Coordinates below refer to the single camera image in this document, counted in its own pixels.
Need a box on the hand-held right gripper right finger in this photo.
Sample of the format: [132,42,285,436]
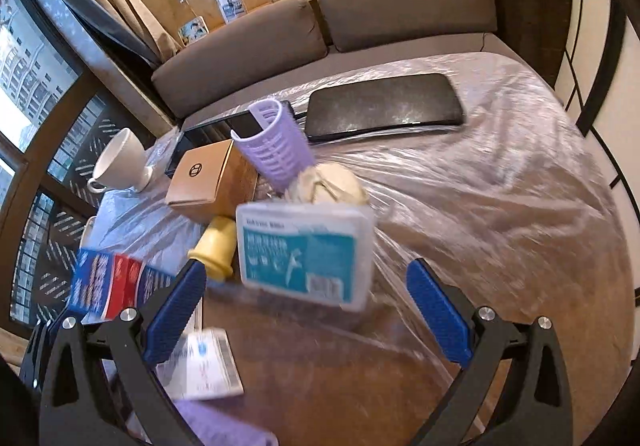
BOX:
[406,257,576,446]

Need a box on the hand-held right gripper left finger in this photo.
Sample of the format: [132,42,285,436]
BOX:
[40,253,208,446]

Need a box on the white labelled packet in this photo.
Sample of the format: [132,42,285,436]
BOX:
[155,326,245,401]

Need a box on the small yellow bottle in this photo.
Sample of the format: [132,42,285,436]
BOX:
[187,216,237,283]

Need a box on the clear plastic box teal label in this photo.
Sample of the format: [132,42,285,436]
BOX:
[235,201,376,313]

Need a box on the brown cardboard box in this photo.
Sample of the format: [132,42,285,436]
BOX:
[165,139,258,224]

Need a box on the purple hair roller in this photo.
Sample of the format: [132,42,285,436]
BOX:
[230,98,317,191]

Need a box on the red and blue packet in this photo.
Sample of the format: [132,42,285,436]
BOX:
[67,248,176,321]

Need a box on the white ceramic dish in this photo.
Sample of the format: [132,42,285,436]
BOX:
[81,215,99,251]

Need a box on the purple cloth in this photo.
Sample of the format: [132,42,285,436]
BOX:
[172,398,280,446]

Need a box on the clear plastic table cover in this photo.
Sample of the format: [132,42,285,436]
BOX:
[82,50,631,377]

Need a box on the crumpled paper ball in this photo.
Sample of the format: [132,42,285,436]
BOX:
[285,162,370,207]

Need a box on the white cup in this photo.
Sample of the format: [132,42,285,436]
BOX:
[86,128,153,193]

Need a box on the black phone with blue edge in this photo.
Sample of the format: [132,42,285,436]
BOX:
[164,100,307,178]

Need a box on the large black tablet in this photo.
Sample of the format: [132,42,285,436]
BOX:
[305,73,466,143]

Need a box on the grey sofa seat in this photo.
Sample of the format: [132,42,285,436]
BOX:
[180,30,526,131]

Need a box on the brown sofa back cushion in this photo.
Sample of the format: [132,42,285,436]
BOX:
[151,0,329,119]
[316,0,498,52]

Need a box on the window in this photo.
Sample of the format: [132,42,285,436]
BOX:
[0,0,151,327]

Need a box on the small photo card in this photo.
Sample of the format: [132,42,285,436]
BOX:
[215,0,248,24]
[178,16,210,46]

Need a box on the white paneled screen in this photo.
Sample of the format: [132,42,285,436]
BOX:
[550,0,640,301]

